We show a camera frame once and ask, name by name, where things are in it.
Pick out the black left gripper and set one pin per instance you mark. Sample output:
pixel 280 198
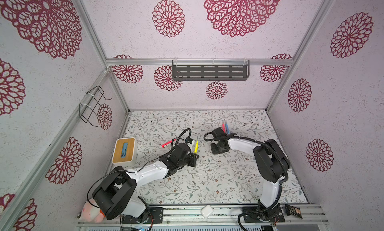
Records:
pixel 193 162

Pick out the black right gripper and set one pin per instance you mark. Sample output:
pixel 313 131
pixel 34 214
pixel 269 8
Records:
pixel 213 149

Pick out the yellow highlighter pen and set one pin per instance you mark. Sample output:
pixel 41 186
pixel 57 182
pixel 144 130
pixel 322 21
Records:
pixel 196 147

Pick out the pink highlighter pen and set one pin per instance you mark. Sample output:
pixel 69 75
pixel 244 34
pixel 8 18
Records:
pixel 167 143

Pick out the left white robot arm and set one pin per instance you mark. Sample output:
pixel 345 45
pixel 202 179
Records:
pixel 114 195

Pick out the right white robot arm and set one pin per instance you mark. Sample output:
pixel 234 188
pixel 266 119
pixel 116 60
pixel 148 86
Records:
pixel 271 162

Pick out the white wooden-top tissue box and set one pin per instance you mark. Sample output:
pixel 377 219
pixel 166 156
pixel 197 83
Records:
pixel 130 160

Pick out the blue tissue pack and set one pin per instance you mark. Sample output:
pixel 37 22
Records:
pixel 124 150

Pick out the pink plush toy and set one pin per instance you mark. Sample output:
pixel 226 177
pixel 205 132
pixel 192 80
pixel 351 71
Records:
pixel 90 213

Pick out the white pad on rail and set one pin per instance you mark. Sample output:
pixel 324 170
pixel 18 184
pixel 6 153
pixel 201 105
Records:
pixel 207 211

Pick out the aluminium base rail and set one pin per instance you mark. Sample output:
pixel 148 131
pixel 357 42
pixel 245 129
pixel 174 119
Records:
pixel 216 218

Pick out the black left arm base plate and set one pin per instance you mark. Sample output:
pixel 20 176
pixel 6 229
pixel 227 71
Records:
pixel 149 216

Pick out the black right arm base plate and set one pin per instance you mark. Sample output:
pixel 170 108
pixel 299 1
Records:
pixel 261 214

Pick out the dark metal wall shelf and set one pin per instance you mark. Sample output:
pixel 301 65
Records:
pixel 213 72

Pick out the small circuit board on rail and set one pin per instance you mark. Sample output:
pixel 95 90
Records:
pixel 293 211

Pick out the black wire wall rack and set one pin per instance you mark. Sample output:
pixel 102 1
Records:
pixel 89 109

